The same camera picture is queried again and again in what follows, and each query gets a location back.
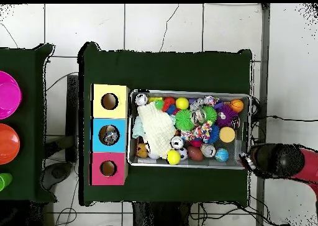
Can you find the small globe ball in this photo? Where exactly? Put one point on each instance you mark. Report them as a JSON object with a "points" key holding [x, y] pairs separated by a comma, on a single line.
{"points": [[222, 155]]}

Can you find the clear mesh bin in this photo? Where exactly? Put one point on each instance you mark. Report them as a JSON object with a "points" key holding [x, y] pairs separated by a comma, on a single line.
{"points": [[134, 161]]}

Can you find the purple spiky ball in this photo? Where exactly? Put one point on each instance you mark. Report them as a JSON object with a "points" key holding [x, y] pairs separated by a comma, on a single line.
{"points": [[226, 114]]}

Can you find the orange plate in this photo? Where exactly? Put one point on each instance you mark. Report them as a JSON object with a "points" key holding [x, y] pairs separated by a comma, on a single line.
{"points": [[7, 144]]}

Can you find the yellow ball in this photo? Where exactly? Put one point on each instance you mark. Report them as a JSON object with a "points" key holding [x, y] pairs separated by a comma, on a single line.
{"points": [[182, 103], [173, 157]]}

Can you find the green cup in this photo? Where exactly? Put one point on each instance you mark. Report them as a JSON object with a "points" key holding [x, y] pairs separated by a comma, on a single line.
{"points": [[4, 181]]}

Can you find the wooden toy burger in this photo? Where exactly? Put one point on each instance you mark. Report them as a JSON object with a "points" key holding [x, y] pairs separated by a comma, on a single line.
{"points": [[227, 134]]}

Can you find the pink plate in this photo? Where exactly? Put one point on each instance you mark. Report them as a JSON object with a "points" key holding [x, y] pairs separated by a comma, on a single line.
{"points": [[7, 94]]}

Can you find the plain green spiky ball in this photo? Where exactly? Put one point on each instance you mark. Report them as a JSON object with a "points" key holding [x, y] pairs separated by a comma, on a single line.
{"points": [[210, 113]]}

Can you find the cream knitted cloth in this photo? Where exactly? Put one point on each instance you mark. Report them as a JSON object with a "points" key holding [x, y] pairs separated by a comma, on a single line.
{"points": [[156, 129]]}

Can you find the brown toy football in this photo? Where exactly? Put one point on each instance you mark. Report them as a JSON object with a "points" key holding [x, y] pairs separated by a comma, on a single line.
{"points": [[195, 153]]}

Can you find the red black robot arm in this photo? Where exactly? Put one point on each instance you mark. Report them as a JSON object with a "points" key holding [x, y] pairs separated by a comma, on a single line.
{"points": [[278, 160]]}

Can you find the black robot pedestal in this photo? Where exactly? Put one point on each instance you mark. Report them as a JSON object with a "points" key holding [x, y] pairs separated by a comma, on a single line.
{"points": [[164, 216]]}

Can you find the red silver soda can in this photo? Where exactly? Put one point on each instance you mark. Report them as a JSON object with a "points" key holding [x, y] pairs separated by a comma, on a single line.
{"points": [[141, 99], [208, 150]]}

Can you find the green spiky ball with eyes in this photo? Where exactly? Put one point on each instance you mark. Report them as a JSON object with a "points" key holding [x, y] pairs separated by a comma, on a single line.
{"points": [[184, 119]]}

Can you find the wooden box with three holes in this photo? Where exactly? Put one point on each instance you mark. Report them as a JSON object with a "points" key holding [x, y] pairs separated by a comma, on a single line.
{"points": [[119, 126]]}

